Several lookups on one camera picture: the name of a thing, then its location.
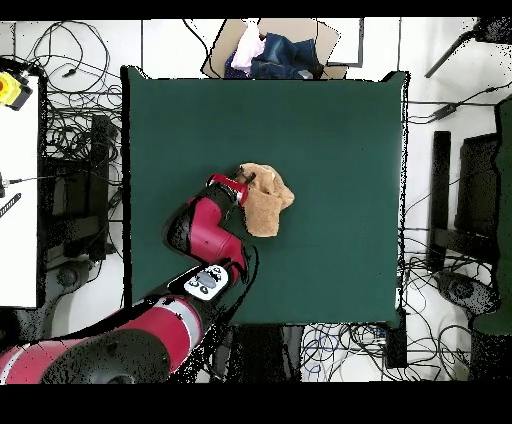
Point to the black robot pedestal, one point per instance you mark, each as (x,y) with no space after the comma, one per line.
(256,352)

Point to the black tripod leg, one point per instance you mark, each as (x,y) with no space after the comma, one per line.
(448,56)

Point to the white desk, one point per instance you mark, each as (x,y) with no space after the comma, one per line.
(18,240)

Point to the white pink garment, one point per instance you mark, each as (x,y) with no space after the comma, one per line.
(246,48)

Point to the dark round base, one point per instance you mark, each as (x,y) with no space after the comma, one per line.
(460,290)

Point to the purple dotted garment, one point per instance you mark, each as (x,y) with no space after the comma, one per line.
(232,70)

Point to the yellow emergency stop button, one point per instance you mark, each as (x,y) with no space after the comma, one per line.
(10,90)

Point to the blue jeans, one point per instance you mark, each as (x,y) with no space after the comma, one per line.
(288,56)

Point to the cardboard box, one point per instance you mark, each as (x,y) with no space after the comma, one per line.
(320,36)

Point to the tan terry towel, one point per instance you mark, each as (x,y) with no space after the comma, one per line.
(264,216)

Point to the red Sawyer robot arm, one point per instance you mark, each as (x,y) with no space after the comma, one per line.
(208,236)

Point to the black slotted strip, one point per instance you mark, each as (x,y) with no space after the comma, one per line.
(10,204)

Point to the dark green tablecloth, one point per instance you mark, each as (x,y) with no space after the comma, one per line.
(320,160)

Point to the white board grey frame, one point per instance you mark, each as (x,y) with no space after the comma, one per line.
(348,40)

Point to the black equipment stand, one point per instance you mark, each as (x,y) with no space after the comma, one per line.
(100,160)

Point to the black power strip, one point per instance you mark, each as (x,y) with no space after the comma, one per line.
(396,344)

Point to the grey round base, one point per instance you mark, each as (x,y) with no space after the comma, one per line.
(68,276)

